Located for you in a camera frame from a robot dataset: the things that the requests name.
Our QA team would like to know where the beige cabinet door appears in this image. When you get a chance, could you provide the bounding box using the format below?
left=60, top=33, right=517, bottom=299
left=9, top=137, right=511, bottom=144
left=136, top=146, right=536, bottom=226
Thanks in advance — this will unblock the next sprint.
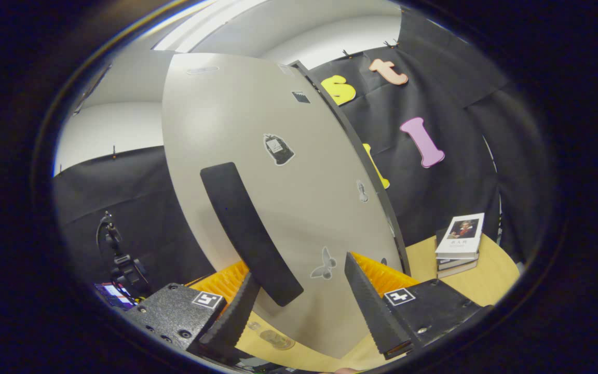
left=161, top=52, right=411, bottom=359

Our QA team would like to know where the white portrait cover book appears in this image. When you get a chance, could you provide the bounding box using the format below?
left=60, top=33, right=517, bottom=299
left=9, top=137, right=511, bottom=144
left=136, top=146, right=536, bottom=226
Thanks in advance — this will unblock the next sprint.
left=435, top=212, right=485, bottom=260

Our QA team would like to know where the dark grey cabinet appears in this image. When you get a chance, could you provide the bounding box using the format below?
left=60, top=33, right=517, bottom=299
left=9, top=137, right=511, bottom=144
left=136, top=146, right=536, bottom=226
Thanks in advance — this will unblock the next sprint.
left=289, top=60, right=412, bottom=276

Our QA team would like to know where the black backdrop cloth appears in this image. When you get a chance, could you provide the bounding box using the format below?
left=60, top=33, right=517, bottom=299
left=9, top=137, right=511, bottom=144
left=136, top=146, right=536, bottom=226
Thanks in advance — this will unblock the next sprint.
left=52, top=10, right=528, bottom=312

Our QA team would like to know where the small clear bottle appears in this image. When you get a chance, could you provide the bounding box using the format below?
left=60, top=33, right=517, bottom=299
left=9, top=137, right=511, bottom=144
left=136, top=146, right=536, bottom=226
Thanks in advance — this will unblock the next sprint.
left=247, top=320, right=295, bottom=351

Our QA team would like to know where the bright coloured screen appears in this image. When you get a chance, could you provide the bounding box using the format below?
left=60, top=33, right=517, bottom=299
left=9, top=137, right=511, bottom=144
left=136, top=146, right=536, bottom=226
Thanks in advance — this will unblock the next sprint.
left=93, top=282, right=136, bottom=311

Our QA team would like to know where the black door handle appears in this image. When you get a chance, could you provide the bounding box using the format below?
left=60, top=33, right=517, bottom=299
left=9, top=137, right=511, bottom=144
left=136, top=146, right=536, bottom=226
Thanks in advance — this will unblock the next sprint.
left=199, top=162, right=305, bottom=307

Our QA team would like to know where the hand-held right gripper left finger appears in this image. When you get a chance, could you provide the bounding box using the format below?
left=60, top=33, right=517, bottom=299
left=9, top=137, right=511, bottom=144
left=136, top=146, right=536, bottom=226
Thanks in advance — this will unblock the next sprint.
left=123, top=260, right=262, bottom=359

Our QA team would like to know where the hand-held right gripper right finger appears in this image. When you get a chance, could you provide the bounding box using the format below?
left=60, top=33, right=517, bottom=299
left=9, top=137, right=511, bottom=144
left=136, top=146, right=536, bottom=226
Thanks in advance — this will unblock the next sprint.
left=344, top=252, right=486, bottom=360

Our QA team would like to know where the dark book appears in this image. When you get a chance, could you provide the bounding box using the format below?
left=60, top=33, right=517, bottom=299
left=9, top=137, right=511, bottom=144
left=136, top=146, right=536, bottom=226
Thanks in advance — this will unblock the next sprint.
left=437, top=253, right=480, bottom=271
left=437, top=260, right=479, bottom=279

